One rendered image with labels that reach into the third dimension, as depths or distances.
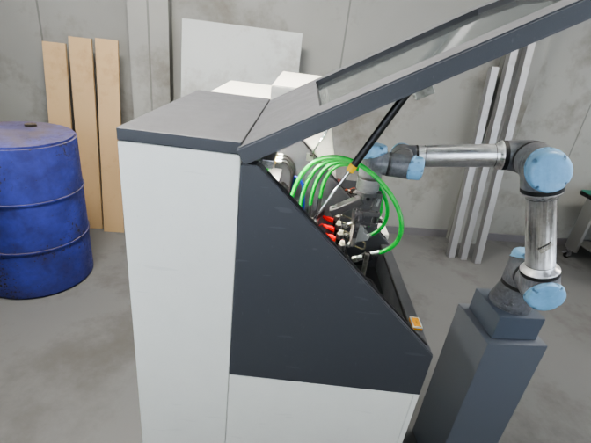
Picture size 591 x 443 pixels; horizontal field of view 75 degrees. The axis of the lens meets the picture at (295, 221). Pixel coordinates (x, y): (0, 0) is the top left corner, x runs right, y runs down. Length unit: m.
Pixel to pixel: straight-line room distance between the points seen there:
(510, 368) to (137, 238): 1.41
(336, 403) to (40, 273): 2.17
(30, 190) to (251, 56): 1.82
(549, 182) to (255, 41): 2.54
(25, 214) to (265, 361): 1.94
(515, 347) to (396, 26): 2.73
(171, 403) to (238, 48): 2.63
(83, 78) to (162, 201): 2.71
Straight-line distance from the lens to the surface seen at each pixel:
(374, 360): 1.21
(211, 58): 3.35
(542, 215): 1.37
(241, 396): 1.33
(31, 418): 2.35
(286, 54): 3.34
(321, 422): 1.40
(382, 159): 1.23
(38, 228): 2.82
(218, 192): 0.93
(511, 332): 1.69
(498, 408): 1.93
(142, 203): 1.00
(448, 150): 1.38
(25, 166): 2.67
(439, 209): 4.25
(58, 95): 3.71
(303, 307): 1.07
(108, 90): 3.55
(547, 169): 1.30
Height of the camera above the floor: 1.72
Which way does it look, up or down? 25 degrees down
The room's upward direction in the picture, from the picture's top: 7 degrees clockwise
